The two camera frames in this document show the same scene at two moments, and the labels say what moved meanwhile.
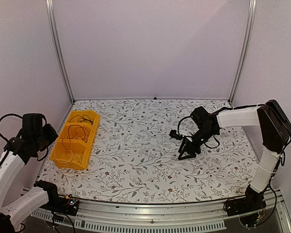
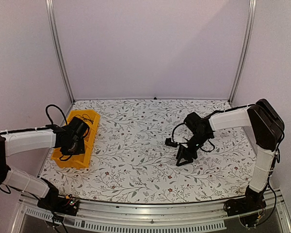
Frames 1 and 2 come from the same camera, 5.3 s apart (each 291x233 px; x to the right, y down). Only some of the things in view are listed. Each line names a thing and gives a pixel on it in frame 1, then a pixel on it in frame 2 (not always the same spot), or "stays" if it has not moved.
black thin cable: [84, 119] stays
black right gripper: [188, 146] -> [185, 153]
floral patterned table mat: [131, 158] stays
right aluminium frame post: [252, 7] stays
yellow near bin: [71, 154] stays
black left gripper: [54, 135] -> [81, 149]
